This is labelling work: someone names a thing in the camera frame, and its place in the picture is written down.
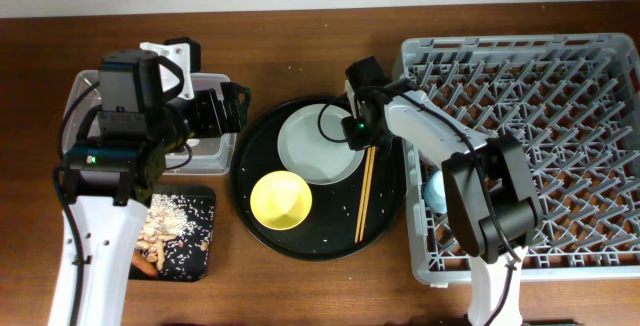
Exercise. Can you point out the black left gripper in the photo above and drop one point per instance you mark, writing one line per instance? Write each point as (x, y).
(215, 124)

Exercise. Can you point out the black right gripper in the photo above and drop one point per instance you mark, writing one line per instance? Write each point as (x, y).
(355, 135)

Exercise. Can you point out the wooden chopstick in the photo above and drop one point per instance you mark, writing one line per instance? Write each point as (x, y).
(367, 201)
(362, 201)

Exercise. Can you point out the grey plate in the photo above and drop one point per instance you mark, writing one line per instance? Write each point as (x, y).
(304, 151)

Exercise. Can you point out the blue cup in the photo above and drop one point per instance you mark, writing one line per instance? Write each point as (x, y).
(434, 193)

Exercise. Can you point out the yellow bowl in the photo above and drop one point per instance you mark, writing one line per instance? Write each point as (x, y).
(281, 200)

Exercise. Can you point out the pile of peanut shells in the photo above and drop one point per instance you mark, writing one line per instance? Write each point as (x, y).
(157, 233)

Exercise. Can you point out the orange carrot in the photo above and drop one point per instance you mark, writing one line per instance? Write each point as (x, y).
(143, 265)

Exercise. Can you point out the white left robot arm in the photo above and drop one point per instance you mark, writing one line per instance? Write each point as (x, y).
(105, 186)

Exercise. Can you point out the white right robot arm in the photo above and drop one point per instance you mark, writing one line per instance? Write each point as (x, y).
(493, 206)

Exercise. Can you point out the grey dishwasher rack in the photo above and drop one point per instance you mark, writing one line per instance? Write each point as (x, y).
(573, 101)

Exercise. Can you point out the clear plastic bin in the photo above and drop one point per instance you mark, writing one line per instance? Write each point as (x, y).
(210, 156)

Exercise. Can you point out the round black tray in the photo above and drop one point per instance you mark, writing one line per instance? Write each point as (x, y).
(328, 232)

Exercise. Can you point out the black rectangular tray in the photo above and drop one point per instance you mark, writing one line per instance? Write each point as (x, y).
(185, 236)

